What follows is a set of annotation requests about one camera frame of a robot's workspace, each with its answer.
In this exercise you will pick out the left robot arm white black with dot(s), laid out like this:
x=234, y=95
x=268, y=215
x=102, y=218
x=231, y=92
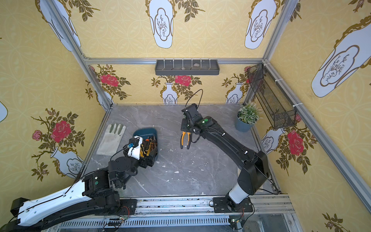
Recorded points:
x=94, y=194

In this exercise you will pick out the black wire mesh basket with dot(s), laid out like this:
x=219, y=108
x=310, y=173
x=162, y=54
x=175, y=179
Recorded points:
x=277, y=107

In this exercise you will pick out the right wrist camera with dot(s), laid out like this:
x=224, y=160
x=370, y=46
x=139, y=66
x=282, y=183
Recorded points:
x=192, y=114

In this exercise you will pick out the teal plastic storage box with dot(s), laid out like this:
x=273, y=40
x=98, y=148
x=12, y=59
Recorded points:
x=149, y=136

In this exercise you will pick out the grey wall shelf tray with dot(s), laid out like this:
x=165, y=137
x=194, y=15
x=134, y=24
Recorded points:
x=187, y=67

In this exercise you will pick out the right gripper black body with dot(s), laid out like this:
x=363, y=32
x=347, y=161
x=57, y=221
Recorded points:
x=187, y=127

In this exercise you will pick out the aluminium front rail frame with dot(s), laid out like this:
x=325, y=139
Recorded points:
x=259, y=213

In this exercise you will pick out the left work glove beige green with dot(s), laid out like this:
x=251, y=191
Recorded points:
x=111, y=139

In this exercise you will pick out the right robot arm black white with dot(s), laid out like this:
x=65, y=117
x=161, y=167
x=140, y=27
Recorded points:
x=253, y=165

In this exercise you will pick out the blue flower pot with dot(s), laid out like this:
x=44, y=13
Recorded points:
x=241, y=126

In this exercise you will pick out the orange black pliers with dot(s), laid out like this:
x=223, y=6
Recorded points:
x=186, y=139

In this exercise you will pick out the green white artificial plant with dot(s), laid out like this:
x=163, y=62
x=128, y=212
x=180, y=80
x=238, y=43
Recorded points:
x=249, y=114

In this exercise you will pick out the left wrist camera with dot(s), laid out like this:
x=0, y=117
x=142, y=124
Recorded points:
x=133, y=148

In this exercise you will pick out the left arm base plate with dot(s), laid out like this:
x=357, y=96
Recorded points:
x=127, y=207

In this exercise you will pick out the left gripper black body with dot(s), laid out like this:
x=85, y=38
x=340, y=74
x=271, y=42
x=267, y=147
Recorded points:
x=148, y=152

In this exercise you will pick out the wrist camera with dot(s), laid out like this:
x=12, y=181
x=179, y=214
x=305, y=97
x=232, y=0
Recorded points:
x=192, y=114
x=133, y=148

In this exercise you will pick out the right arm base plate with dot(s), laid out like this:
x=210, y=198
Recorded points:
x=226, y=205

